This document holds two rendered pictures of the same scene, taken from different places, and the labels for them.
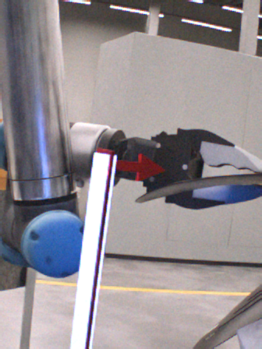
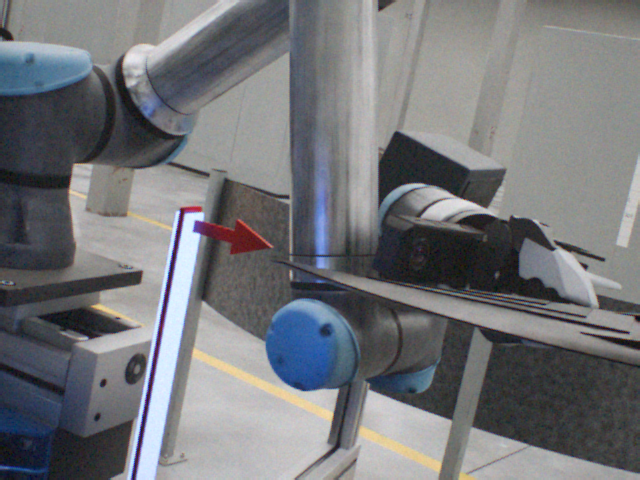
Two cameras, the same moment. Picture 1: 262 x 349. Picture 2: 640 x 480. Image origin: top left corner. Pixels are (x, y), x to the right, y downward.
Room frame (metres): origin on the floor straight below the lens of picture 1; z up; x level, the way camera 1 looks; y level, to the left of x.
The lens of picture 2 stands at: (0.28, -0.52, 1.29)
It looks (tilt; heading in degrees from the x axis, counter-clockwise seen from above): 9 degrees down; 52
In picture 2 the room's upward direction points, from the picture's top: 12 degrees clockwise
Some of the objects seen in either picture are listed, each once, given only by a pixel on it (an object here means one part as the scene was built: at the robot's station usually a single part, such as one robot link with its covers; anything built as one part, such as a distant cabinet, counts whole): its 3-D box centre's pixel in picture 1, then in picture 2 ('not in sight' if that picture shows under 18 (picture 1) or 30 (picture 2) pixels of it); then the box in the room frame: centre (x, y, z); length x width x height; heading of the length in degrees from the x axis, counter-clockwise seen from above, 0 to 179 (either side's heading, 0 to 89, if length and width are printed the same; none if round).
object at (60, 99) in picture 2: not in sight; (33, 103); (0.64, 0.49, 1.20); 0.13 x 0.12 x 0.14; 19
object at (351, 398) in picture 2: not in sight; (357, 370); (1.03, 0.32, 0.96); 0.03 x 0.03 x 0.20; 33
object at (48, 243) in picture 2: not in sight; (11, 208); (0.63, 0.49, 1.09); 0.15 x 0.15 x 0.10
